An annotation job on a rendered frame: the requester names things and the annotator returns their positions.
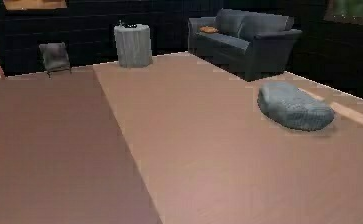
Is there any grey cushioned chair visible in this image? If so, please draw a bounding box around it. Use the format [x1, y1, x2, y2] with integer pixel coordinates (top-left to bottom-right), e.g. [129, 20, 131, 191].
[38, 41, 73, 78]

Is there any grey floor cushion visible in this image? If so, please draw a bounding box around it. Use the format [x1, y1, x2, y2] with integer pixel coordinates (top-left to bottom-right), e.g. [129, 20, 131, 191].
[257, 81, 336, 132]

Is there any orange flat cushion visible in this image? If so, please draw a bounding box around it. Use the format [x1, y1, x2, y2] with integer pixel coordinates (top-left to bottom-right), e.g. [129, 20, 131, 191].
[199, 25, 220, 34]

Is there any grey round side table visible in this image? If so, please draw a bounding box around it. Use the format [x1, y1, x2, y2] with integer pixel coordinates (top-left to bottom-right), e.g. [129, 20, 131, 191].
[113, 23, 154, 69]

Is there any orange framed picture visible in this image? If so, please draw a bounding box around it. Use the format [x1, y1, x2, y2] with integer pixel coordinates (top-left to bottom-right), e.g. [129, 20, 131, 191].
[2, 0, 68, 11]

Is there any dark grey sofa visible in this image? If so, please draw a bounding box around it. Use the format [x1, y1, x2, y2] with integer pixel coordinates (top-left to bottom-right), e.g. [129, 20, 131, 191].
[187, 8, 303, 82]

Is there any window with green view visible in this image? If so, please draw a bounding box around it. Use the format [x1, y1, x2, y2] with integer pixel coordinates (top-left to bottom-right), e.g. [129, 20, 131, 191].
[323, 0, 363, 26]

